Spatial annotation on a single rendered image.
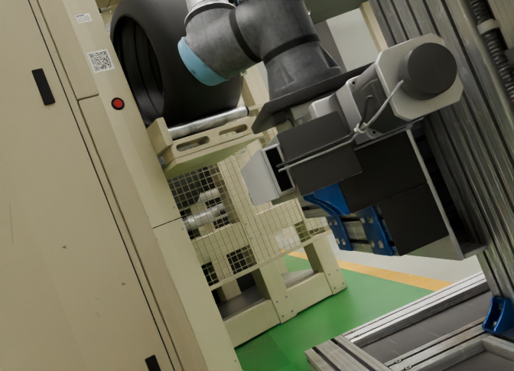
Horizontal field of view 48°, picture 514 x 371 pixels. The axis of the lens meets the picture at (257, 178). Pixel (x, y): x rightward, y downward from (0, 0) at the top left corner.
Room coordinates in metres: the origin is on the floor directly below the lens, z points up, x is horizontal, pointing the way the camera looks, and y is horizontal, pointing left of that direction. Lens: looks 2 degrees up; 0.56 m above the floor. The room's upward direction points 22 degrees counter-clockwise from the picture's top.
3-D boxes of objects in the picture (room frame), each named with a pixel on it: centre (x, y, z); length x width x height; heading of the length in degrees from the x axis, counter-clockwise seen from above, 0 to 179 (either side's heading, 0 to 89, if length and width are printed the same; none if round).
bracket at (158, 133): (2.04, 0.32, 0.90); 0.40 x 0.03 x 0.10; 30
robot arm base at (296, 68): (1.09, -0.15, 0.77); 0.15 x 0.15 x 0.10
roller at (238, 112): (2.02, 0.09, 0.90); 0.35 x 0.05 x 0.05; 120
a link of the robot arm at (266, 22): (1.10, -0.15, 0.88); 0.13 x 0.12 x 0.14; 66
